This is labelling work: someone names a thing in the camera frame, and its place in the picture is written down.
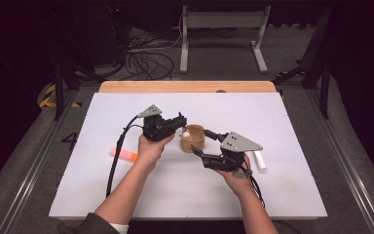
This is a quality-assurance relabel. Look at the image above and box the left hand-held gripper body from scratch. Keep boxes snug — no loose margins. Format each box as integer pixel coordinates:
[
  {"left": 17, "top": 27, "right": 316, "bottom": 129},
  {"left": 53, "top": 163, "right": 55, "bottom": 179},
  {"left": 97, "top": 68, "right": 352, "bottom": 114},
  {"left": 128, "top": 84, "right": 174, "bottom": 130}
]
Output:
[{"left": 137, "top": 103, "right": 179, "bottom": 142}]

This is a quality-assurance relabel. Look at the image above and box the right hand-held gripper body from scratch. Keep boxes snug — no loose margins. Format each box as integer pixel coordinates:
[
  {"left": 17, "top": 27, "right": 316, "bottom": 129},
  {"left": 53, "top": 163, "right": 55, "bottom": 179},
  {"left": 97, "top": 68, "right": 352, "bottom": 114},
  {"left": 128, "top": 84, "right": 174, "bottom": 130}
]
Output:
[{"left": 203, "top": 131, "right": 263, "bottom": 174}]

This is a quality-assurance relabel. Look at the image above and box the tan bear pen holder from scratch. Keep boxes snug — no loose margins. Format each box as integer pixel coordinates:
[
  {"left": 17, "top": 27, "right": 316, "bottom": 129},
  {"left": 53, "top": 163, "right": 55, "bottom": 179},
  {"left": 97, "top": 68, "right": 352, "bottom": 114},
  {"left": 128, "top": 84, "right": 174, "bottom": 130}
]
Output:
[{"left": 179, "top": 124, "right": 206, "bottom": 154}]

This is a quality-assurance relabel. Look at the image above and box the white tube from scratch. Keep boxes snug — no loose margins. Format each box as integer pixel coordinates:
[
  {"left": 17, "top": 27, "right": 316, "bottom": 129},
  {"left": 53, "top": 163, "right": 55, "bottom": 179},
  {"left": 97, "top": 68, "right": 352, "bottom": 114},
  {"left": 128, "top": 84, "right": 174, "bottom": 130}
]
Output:
[{"left": 252, "top": 149, "right": 268, "bottom": 173}]

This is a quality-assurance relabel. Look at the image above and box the orange highlighter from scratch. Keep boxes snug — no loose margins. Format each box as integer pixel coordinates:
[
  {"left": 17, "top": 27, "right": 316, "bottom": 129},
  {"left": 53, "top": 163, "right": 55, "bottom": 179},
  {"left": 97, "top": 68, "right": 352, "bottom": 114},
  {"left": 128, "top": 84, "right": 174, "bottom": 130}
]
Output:
[{"left": 109, "top": 146, "right": 138, "bottom": 163}]

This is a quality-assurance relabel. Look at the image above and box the person's left hand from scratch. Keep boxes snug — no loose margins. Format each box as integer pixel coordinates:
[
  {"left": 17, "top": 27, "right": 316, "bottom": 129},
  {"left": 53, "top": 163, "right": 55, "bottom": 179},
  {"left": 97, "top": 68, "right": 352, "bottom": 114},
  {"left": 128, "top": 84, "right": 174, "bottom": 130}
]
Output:
[{"left": 135, "top": 134, "right": 176, "bottom": 171}]

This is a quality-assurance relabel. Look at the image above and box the person's right hand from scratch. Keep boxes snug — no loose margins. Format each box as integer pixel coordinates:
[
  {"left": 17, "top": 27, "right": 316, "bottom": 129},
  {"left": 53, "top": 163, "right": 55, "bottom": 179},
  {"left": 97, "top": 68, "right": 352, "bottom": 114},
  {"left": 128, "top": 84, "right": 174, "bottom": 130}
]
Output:
[{"left": 213, "top": 155, "right": 258, "bottom": 199}]

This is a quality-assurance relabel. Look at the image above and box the white table mat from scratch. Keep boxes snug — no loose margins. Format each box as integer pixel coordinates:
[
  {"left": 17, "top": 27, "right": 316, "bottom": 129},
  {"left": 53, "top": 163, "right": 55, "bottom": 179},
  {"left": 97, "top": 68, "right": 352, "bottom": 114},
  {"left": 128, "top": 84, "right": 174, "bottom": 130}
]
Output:
[{"left": 49, "top": 92, "right": 328, "bottom": 219}]

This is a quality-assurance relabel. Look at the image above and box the black equipment with red light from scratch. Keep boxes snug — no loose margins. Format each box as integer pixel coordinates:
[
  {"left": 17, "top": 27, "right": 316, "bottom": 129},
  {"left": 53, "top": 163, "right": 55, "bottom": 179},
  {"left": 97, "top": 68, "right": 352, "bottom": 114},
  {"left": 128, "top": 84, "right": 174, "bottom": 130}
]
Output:
[{"left": 101, "top": 3, "right": 131, "bottom": 66}]

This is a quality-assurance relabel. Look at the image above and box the black metal stand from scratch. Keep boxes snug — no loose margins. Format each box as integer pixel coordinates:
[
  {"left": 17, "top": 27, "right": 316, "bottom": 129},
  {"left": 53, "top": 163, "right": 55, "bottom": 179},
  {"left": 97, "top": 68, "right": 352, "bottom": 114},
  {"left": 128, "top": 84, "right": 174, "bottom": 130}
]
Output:
[
  {"left": 272, "top": 6, "right": 333, "bottom": 120},
  {"left": 52, "top": 45, "right": 106, "bottom": 122}
]

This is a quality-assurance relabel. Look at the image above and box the yellow and black floor tape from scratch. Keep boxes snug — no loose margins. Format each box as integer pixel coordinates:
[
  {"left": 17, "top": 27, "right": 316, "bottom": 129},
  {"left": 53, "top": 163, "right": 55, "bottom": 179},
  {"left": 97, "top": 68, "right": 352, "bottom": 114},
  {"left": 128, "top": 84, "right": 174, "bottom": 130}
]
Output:
[{"left": 38, "top": 83, "right": 83, "bottom": 109}]

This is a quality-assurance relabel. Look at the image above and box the dark sleeve with white cuff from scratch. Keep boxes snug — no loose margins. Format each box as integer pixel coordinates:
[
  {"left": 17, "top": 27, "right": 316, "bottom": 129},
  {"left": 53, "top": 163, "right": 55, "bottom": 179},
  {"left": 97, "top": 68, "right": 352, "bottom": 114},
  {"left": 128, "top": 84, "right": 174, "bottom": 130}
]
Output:
[{"left": 56, "top": 212, "right": 130, "bottom": 234}]

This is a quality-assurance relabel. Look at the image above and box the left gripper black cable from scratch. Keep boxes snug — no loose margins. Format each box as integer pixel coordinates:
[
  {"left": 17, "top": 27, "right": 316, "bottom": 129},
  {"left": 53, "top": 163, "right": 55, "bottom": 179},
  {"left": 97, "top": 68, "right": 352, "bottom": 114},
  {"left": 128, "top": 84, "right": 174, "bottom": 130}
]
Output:
[{"left": 105, "top": 114, "right": 144, "bottom": 199}]

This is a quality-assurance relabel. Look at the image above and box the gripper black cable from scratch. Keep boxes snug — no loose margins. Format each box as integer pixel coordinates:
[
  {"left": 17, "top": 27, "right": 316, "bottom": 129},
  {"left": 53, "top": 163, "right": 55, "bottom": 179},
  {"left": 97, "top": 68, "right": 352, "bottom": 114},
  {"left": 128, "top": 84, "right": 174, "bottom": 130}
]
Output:
[
  {"left": 240, "top": 165, "right": 266, "bottom": 209},
  {"left": 105, "top": 114, "right": 144, "bottom": 199}
]

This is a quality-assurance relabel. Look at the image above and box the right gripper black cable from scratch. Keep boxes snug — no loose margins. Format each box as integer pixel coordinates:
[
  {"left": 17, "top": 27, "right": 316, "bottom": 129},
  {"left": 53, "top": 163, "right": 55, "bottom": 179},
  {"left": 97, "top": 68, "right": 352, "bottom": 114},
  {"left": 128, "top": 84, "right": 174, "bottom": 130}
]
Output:
[{"left": 240, "top": 165, "right": 266, "bottom": 209}]

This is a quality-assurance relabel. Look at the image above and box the bundle of floor cables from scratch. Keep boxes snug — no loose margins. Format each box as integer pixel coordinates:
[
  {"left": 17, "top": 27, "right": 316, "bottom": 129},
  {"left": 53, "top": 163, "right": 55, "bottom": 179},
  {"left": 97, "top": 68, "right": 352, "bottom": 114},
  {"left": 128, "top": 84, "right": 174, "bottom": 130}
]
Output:
[{"left": 124, "top": 27, "right": 183, "bottom": 82}]

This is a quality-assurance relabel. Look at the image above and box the desk with white metal frame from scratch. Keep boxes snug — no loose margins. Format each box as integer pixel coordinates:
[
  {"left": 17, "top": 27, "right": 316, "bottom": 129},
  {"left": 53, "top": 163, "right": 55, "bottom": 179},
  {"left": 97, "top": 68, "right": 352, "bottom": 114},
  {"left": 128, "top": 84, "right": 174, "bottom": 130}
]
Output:
[{"left": 178, "top": 5, "right": 272, "bottom": 74}]

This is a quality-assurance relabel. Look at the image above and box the aluminium floor rail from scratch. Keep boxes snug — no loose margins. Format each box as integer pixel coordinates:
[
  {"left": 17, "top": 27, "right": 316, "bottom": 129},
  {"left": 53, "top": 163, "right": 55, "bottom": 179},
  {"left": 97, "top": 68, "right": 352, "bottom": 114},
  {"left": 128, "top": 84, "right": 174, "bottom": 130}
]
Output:
[
  {"left": 305, "top": 87, "right": 374, "bottom": 234},
  {"left": 0, "top": 89, "right": 81, "bottom": 234}
]

